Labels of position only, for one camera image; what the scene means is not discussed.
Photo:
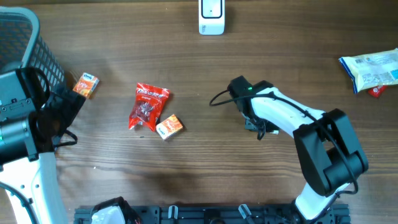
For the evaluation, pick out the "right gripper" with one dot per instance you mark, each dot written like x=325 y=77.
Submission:
x=252 y=126

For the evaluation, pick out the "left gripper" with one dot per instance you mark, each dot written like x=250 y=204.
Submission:
x=71 y=109

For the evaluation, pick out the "orange tissue pack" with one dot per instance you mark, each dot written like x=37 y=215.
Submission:
x=169 y=127
x=86 y=85

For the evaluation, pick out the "red snack bag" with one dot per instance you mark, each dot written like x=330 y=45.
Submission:
x=148 y=105

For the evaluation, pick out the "red candy bar wrapper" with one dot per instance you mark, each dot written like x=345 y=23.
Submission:
x=377 y=91

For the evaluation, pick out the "cream snack pouch blue seal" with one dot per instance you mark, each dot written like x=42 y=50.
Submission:
x=371 y=70

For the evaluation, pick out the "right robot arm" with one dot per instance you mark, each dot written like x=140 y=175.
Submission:
x=329 y=152

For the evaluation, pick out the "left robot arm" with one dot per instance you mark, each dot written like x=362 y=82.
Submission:
x=34 y=123

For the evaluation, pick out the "white barcode scanner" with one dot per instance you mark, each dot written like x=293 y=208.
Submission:
x=211 y=17

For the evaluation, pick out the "grey plastic shopping basket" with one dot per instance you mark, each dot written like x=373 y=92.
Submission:
x=22 y=46

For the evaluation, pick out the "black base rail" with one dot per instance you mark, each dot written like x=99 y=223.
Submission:
x=265 y=214

